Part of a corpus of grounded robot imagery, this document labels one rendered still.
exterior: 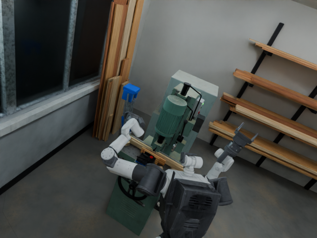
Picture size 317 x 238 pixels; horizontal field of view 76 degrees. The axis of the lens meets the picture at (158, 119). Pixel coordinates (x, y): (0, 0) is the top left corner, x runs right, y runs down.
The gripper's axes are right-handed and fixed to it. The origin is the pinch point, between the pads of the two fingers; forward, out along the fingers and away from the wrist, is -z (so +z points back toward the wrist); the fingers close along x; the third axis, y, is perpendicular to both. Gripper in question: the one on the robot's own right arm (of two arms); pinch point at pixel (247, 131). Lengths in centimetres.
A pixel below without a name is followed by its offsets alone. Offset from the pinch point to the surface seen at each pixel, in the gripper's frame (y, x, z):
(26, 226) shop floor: -16, 94, 187
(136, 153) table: 23, 56, 76
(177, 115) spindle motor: 14, 44, 23
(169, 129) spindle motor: 16, 44, 36
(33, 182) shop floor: 17, 132, 184
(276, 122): 222, -60, -17
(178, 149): 45, 29, 56
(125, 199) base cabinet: 29, 40, 126
